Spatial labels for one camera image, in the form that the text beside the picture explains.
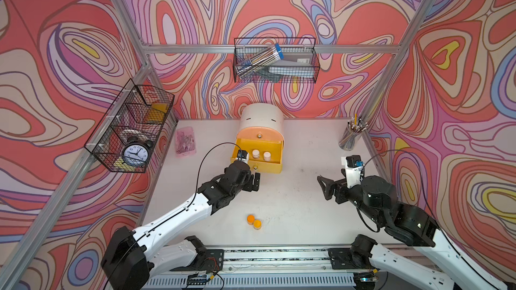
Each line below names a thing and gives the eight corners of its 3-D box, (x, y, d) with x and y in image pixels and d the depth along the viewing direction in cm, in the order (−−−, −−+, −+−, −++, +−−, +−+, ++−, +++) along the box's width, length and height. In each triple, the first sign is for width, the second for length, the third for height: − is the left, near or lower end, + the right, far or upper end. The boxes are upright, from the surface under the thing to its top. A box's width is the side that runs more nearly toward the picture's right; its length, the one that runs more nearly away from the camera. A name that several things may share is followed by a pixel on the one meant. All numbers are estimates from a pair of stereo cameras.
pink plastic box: (177, 159, 106) (175, 156, 104) (177, 132, 119) (175, 128, 117) (196, 155, 108) (195, 152, 105) (194, 128, 121) (192, 125, 118)
